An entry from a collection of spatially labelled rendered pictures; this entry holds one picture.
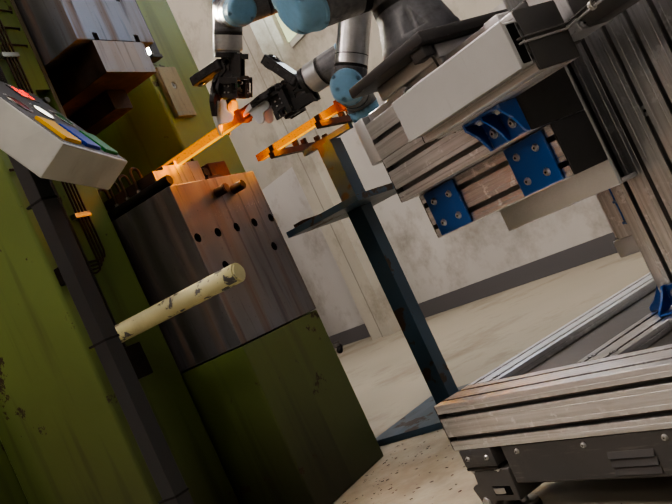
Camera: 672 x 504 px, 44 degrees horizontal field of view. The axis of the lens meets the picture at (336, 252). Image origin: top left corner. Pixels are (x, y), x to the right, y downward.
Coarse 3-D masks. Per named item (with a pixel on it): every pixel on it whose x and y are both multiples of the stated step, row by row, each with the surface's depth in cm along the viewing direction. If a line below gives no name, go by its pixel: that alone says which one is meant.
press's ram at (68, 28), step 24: (24, 0) 220; (48, 0) 216; (72, 0) 218; (96, 0) 226; (120, 0) 235; (48, 24) 218; (72, 24) 214; (96, 24) 222; (120, 24) 230; (144, 24) 239; (48, 48) 219; (72, 48) 218; (48, 72) 226
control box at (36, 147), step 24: (0, 96) 157; (24, 96) 175; (0, 120) 156; (24, 120) 155; (0, 144) 156; (24, 144) 155; (48, 144) 155; (72, 144) 159; (48, 168) 155; (72, 168) 164; (96, 168) 175; (120, 168) 186
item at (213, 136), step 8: (248, 104) 212; (240, 112) 213; (240, 120) 213; (248, 120) 215; (216, 128) 218; (224, 128) 216; (232, 128) 217; (208, 136) 219; (216, 136) 218; (192, 144) 222; (200, 144) 221; (208, 144) 221; (184, 152) 224; (192, 152) 223; (176, 160) 226; (184, 160) 226
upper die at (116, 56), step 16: (96, 48) 218; (112, 48) 224; (128, 48) 229; (144, 48) 235; (64, 64) 225; (80, 64) 222; (96, 64) 219; (112, 64) 221; (128, 64) 226; (144, 64) 232; (64, 80) 226; (80, 80) 223; (96, 80) 220; (112, 80) 226; (128, 80) 231; (144, 80) 237; (64, 96) 227; (80, 96) 227; (96, 96) 232
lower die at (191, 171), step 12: (168, 168) 222; (180, 168) 227; (192, 168) 231; (144, 180) 219; (156, 180) 217; (180, 180) 225; (192, 180) 229; (120, 192) 223; (132, 192) 221; (108, 204) 226
